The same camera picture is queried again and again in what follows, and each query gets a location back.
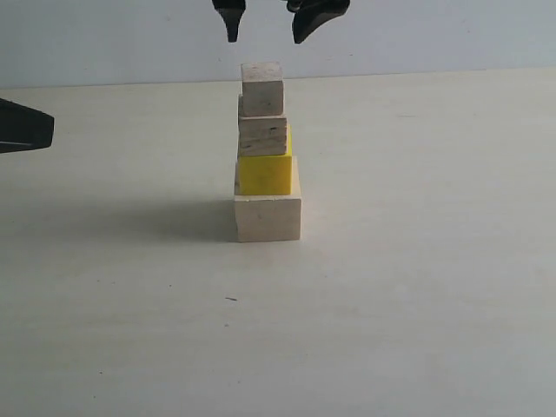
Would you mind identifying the small light wooden cube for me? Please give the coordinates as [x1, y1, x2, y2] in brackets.
[241, 62, 284, 116]

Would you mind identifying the medium plywood cube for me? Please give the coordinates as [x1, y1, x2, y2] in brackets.
[238, 94, 288, 156]

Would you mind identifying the yellow cube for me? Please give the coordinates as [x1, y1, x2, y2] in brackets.
[237, 124, 294, 195]

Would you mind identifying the large pale wooden cube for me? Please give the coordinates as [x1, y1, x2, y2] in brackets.
[234, 156, 302, 242]

